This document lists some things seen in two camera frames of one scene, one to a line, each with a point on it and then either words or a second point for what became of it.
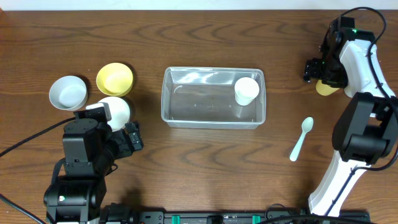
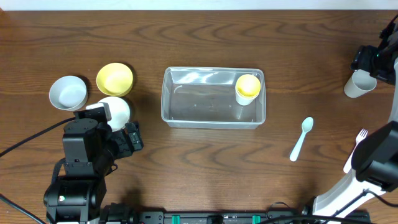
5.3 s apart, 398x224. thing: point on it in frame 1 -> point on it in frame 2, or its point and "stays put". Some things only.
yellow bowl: [114, 79] stays put
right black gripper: [312, 68] -> [365, 59]
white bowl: [119, 111] stays put
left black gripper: [128, 148] stays put
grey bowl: [68, 93] stays put
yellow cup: [324, 89] -> [248, 86]
